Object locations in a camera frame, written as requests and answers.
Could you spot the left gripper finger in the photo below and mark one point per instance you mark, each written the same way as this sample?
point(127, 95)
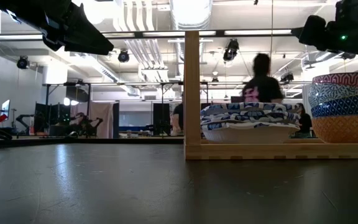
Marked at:
point(54, 40)
point(85, 37)

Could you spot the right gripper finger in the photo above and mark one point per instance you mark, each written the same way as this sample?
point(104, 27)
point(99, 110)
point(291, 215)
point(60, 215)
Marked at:
point(314, 31)

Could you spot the blue diamond patterned bowl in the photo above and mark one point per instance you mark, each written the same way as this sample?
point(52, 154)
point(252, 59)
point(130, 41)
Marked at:
point(350, 107)

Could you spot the orange patterned bowl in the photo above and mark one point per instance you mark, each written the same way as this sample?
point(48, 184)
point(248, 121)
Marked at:
point(346, 129)

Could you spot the black background robot arm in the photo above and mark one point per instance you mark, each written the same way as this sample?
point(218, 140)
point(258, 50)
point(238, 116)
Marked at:
point(25, 123)
point(85, 126)

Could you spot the wooden shelf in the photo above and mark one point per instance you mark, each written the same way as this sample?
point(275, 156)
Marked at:
point(192, 93)

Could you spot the black box light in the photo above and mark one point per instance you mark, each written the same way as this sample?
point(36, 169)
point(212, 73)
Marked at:
point(77, 94)

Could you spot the white ceiling pipe bundle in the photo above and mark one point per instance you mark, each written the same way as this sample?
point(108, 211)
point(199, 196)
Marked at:
point(141, 18)

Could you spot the person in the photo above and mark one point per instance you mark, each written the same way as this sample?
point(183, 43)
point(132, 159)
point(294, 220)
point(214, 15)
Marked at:
point(304, 123)
point(263, 88)
point(179, 115)

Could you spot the pink curtain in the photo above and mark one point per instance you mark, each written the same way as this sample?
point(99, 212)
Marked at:
point(102, 119)

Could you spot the white computer monitor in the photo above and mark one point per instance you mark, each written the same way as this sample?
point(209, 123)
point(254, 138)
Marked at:
point(6, 109)

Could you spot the narrow black panel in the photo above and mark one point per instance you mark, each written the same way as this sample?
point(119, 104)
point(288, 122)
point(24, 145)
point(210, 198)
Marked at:
point(116, 121)

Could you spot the blue board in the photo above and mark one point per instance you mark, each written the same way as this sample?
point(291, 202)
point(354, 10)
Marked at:
point(134, 128)

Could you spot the black standing panel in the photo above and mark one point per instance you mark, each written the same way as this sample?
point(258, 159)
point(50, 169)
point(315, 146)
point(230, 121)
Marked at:
point(161, 118)

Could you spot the black ceiling camera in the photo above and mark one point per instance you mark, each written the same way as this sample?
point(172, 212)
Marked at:
point(231, 49)
point(23, 63)
point(349, 56)
point(123, 56)
point(286, 77)

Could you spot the slanted silver duct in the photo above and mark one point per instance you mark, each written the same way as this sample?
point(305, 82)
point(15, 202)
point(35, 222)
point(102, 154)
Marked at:
point(322, 57)

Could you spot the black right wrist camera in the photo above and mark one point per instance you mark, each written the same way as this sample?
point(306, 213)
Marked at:
point(348, 11)

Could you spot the white rectangular air duct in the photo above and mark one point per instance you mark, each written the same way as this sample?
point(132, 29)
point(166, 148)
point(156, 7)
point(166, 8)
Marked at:
point(110, 74)

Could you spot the overhead rail with lights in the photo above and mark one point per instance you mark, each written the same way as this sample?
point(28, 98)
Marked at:
point(154, 33)

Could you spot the round silver air duct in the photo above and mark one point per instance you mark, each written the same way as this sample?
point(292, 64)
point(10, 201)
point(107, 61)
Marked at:
point(191, 14)

